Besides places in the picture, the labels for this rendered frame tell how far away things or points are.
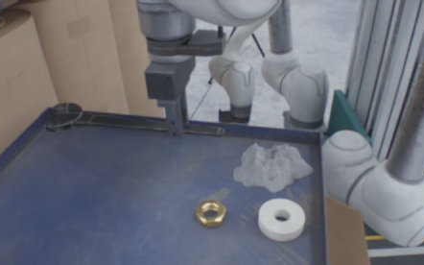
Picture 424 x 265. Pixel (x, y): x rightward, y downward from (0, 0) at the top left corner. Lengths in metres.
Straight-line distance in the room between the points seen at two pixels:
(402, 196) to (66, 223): 0.76
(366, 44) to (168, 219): 0.99
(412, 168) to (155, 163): 0.61
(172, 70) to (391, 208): 0.68
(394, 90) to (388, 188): 0.32
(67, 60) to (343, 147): 0.89
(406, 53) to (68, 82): 1.03
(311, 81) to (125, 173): 0.95
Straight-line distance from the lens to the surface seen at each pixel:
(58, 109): 0.81
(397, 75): 1.14
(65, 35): 1.20
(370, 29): 1.35
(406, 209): 1.01
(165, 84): 0.56
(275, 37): 1.56
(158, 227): 0.60
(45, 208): 0.69
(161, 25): 0.54
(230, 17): 0.36
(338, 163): 1.09
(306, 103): 1.49
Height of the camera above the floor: 1.33
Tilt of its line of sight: 36 degrees down
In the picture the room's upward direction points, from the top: 2 degrees counter-clockwise
